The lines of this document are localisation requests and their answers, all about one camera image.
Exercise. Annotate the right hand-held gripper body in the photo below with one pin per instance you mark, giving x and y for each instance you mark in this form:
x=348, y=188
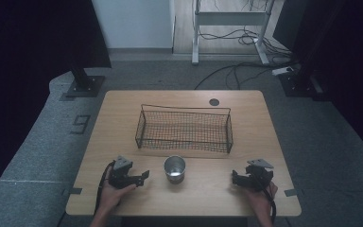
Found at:
x=257, y=176

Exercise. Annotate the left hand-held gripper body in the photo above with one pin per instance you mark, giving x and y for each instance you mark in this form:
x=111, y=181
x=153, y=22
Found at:
x=121, y=176

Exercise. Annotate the person's left hand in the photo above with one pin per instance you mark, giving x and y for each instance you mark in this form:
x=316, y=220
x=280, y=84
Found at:
x=113, y=197

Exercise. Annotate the person's right hand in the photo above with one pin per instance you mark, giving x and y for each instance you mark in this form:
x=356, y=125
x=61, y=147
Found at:
x=260, y=200

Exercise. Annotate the silver metal cup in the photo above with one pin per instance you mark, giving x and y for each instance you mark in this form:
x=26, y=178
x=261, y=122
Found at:
x=174, y=168

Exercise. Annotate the grey floor tape piece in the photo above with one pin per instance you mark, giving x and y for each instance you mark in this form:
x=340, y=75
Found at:
x=290, y=192
x=75, y=190

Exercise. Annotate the black round table grommet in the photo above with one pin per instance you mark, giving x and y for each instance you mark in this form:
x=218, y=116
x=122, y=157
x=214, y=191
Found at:
x=214, y=102

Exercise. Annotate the white power strip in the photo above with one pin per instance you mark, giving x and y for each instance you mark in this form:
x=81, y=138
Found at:
x=282, y=70

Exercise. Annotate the dark curtain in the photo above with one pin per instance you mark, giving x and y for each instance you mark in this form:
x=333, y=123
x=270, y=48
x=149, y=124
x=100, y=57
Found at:
x=28, y=47
x=353, y=63

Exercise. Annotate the black stand with base plate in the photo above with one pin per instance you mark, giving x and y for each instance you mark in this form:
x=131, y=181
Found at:
x=299, y=82
x=85, y=83

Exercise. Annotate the white metal desk frame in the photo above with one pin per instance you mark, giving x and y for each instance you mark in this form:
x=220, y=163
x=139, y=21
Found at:
x=230, y=18

